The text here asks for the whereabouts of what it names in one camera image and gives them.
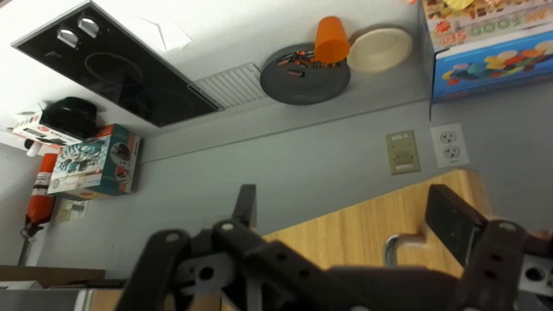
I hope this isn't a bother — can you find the silver upper cabinet handle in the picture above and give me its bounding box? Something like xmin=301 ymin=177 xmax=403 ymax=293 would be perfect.
xmin=384 ymin=233 xmax=427 ymax=267

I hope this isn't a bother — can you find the black induction cooktop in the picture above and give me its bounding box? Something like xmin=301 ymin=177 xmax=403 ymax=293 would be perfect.
xmin=14 ymin=1 xmax=220 ymax=127

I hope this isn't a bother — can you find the black pot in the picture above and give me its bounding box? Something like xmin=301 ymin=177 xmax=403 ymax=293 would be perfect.
xmin=40 ymin=96 xmax=99 ymax=139

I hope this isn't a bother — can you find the beige wall switch plate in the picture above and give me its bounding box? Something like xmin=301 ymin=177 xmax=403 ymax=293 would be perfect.
xmin=385 ymin=129 xmax=420 ymax=174

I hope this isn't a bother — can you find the teal product box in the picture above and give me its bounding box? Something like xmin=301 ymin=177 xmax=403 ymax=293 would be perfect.
xmin=48 ymin=124 xmax=142 ymax=200

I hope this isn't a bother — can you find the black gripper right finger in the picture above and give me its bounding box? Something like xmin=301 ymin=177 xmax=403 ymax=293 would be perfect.
xmin=425 ymin=184 xmax=487 ymax=265

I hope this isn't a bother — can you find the orange plastic cup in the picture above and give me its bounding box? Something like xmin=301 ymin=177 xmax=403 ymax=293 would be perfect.
xmin=315 ymin=15 xmax=349 ymax=63

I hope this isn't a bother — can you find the white wall outlet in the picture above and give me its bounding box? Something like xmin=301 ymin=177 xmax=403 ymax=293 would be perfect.
xmin=430 ymin=122 xmax=470 ymax=167

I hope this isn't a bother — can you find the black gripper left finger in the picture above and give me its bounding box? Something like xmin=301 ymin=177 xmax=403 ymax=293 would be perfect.
xmin=232 ymin=184 xmax=258 ymax=226

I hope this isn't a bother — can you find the red fire extinguisher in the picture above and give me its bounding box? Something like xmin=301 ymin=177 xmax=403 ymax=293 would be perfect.
xmin=23 ymin=153 xmax=57 ymax=238

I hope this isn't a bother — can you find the blue toy food box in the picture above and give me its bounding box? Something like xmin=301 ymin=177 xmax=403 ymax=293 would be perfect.
xmin=420 ymin=0 xmax=553 ymax=103

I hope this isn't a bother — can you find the cream plate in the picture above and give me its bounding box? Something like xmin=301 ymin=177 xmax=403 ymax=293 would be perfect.
xmin=347 ymin=27 xmax=415 ymax=74

